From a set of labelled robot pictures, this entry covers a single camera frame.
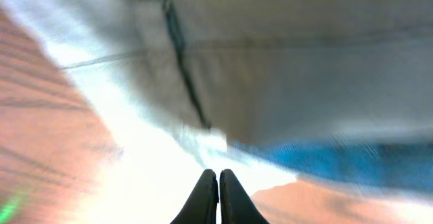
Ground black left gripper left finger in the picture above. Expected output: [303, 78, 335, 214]
[170, 169, 219, 224]

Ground light khaki shorts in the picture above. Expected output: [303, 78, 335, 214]
[1, 0, 432, 223]

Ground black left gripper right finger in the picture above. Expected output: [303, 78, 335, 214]
[219, 169, 269, 224]

